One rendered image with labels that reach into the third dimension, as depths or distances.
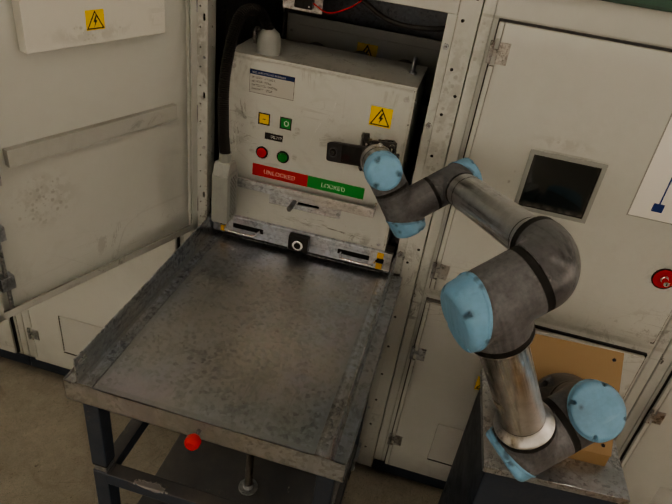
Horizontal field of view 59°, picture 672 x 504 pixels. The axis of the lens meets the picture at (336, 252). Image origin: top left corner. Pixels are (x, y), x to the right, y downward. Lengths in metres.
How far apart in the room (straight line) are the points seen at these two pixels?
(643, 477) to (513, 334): 1.30
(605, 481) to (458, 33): 1.06
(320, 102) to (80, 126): 0.57
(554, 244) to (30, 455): 1.93
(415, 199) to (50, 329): 1.61
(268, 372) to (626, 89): 1.01
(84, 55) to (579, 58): 1.08
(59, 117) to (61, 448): 1.29
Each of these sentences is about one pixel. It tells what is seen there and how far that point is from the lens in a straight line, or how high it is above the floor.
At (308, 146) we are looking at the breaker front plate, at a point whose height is 1.19.
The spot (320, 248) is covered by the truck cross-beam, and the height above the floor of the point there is 0.89.
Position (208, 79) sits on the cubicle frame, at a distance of 1.67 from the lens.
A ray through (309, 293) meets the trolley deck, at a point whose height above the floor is 0.85.
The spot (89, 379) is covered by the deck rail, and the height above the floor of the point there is 0.85.
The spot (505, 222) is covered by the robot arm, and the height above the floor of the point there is 1.34.
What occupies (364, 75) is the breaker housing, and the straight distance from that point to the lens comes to 1.54.
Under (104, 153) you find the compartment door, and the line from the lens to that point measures 1.59.
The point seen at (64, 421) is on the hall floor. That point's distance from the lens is 2.47.
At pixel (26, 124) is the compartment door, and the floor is 1.28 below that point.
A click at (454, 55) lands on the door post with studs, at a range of 1.48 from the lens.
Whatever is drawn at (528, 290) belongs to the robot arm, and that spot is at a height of 1.33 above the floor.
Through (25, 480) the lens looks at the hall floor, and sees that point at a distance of 2.34.
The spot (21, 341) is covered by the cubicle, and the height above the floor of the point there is 0.12.
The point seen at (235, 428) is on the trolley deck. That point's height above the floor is 0.85.
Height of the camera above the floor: 1.82
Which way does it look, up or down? 33 degrees down
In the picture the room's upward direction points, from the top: 8 degrees clockwise
